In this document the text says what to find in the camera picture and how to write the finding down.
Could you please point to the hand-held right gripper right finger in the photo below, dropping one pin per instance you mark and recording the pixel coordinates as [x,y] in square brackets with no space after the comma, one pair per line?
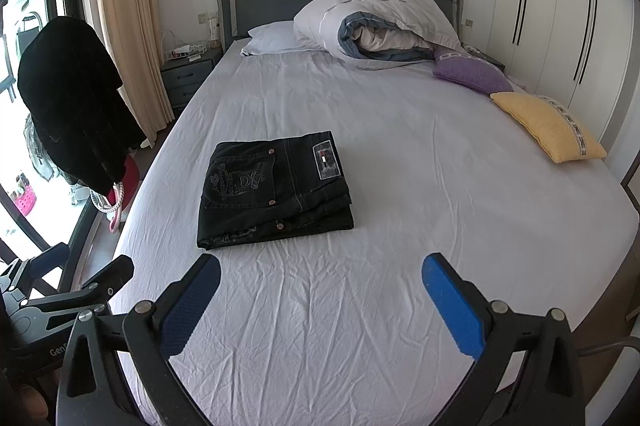
[450,306]

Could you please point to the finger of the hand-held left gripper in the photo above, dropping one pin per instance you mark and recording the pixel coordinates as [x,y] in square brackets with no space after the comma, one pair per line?
[112,273]
[47,261]

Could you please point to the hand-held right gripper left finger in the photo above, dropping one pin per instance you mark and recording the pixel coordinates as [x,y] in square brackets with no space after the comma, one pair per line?
[192,306]

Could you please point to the black denim pants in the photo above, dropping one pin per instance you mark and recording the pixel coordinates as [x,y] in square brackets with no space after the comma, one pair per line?
[250,206]

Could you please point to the person's left hand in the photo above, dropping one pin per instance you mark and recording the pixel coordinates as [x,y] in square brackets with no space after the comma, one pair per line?
[32,406]

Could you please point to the pink basket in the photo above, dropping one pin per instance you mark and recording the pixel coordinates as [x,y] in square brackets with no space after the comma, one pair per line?
[26,202]

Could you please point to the white pink clothes hanger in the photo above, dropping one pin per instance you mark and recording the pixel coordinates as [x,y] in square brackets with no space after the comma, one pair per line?
[111,206]

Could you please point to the pink stool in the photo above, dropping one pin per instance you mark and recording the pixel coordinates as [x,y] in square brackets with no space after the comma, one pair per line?
[128,178]

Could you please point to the grey hanging cloth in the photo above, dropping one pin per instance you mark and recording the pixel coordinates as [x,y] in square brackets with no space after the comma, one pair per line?
[39,151]

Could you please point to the bed with white sheet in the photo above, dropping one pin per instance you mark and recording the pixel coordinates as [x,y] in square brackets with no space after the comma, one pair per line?
[400,206]

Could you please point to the black coat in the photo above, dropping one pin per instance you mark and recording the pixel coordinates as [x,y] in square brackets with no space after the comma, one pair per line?
[65,96]

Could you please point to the yellow pillow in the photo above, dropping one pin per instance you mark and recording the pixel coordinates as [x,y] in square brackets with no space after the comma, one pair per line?
[540,121]

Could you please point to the grey nightstand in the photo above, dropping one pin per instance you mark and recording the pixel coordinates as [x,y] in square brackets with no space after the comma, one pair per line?
[487,56]
[187,78]

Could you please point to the purple pillow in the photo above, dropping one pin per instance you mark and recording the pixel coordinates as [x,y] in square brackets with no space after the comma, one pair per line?
[470,73]

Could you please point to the beige curtain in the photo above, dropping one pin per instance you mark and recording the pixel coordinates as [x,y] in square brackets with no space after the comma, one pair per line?
[130,6]

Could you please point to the white pillow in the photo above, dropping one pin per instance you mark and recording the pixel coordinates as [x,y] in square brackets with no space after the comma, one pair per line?
[272,38]

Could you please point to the white and grey duvet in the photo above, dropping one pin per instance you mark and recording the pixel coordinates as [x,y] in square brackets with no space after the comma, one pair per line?
[380,1]

